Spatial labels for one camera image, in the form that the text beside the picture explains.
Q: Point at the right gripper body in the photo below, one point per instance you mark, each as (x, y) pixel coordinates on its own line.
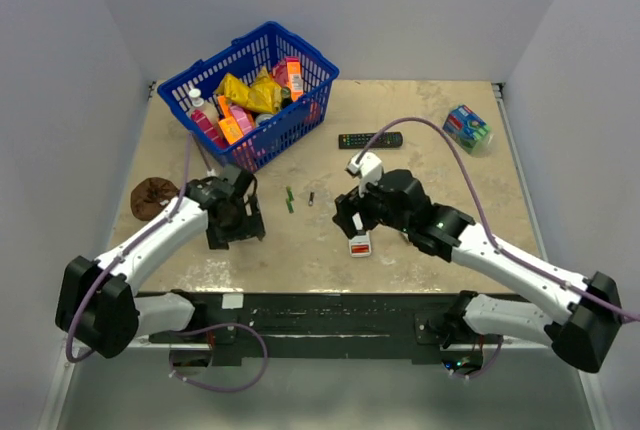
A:
(372, 209)

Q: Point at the yellow snack bag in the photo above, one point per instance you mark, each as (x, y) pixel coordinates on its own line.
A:
(262, 96)

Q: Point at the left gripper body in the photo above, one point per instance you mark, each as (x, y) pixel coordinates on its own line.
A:
(240, 225)

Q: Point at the white cap bottle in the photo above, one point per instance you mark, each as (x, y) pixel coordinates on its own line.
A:
(202, 105)

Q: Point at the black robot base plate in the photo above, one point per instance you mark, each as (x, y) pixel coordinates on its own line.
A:
(346, 326)

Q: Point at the small orange box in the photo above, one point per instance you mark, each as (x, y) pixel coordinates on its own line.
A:
(230, 130)

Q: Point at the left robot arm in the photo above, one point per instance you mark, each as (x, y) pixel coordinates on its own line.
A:
(99, 302)

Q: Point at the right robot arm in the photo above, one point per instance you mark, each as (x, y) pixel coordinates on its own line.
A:
(571, 314)

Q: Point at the brown crumpled cloth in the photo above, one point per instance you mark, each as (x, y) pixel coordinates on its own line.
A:
(150, 197)

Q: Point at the white battery cover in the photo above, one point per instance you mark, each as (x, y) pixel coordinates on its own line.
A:
(232, 301)

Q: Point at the orange pink box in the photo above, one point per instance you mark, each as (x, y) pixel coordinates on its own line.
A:
(288, 74)

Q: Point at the white red remote control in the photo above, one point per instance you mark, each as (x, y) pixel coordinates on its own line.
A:
(360, 245)

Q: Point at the blue green sponge pack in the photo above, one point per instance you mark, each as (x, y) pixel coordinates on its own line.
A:
(468, 130)

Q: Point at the blue plastic shopping basket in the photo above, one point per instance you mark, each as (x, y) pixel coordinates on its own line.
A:
(262, 47)

